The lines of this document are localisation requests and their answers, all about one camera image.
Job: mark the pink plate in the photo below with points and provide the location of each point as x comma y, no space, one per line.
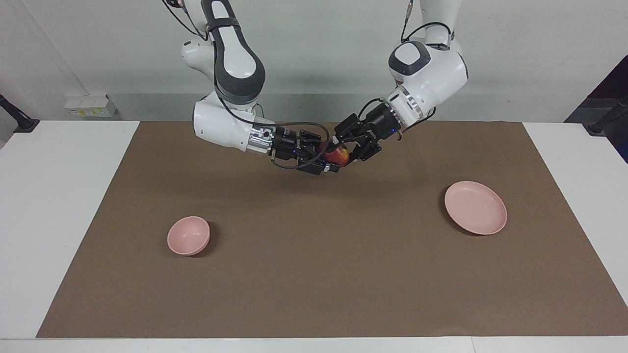
476,208

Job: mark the white power strip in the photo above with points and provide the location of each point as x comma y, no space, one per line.
91,105

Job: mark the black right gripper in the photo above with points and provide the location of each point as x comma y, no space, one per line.
289,144

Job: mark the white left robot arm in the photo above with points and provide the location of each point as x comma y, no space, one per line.
431,68

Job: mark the black clamp stand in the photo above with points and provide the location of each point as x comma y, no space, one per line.
19,120
608,117

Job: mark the brown table mat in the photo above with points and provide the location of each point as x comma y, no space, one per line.
319,255

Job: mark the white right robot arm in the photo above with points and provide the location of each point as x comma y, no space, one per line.
235,63

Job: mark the red apple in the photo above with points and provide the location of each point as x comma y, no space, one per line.
338,156

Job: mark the pink bowl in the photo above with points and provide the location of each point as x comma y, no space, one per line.
186,238

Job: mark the dark panel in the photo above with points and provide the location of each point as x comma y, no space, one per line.
613,83

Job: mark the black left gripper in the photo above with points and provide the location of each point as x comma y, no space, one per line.
378,125

